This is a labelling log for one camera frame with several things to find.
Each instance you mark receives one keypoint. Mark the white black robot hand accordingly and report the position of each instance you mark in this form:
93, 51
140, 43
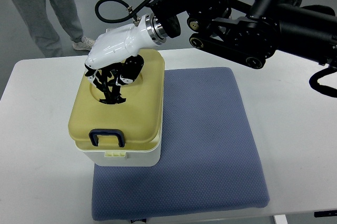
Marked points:
118, 44

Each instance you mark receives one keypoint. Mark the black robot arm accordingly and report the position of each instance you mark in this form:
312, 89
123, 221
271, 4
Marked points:
248, 32

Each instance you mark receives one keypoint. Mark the white storage box base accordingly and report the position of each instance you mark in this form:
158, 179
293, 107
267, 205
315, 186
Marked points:
126, 157

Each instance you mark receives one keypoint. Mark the white sneaker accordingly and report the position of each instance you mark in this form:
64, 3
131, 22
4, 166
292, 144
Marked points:
85, 44

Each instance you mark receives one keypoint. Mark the person in grey trousers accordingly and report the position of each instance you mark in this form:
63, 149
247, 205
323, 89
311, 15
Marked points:
42, 32

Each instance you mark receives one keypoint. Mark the blue padded mat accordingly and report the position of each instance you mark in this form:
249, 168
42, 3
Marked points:
209, 160

